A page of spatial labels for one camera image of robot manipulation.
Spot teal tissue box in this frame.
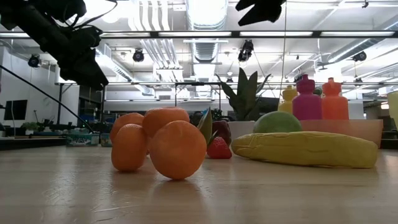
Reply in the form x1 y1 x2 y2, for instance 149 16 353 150
65 133 101 147

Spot green toy pear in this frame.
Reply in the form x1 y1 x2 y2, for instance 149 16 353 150
252 110 303 135

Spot silver ventilation duct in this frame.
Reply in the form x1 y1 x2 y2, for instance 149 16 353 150
326 15 398 65
185 0 229 63

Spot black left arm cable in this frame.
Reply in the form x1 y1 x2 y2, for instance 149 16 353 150
0 64 96 134

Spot orange plastic bin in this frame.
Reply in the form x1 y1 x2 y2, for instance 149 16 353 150
299 119 387 149

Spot yellow squeeze bottle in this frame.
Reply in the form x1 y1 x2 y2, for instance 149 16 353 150
277 85 300 114

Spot black computer monitor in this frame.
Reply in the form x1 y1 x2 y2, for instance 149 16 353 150
3 99 28 121
257 96 282 121

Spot dark red toy apple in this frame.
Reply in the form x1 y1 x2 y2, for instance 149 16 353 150
212 120 233 147

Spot small red toy strawberry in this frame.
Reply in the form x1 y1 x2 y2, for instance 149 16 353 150
206 136 233 160

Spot white ceiling pipes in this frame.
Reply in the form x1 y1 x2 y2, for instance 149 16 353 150
129 0 186 83

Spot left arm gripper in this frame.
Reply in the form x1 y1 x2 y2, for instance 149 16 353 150
40 26 110 91

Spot black metal rig frame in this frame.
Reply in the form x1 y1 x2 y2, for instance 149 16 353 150
0 30 398 39

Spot yellow toy banana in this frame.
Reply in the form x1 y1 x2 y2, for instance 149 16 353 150
230 130 379 169

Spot orange mandarin bunch with leaf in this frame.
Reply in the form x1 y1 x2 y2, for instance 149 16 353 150
110 106 218 181

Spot green plant in white pot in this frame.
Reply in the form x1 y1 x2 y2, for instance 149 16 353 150
215 67 272 142

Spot small green background plant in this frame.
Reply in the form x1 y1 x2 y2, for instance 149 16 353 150
20 121 40 136

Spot orange squeeze bottle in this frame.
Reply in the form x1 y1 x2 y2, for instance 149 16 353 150
320 77 350 121

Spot small printed cardboard box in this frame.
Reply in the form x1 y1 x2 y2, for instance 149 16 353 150
99 133 113 147

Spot purple squeeze bottle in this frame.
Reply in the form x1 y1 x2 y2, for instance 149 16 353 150
292 74 323 121

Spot dark side table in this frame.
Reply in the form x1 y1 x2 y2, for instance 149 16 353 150
0 136 67 151

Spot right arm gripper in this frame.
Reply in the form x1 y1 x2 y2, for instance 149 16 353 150
234 0 287 27

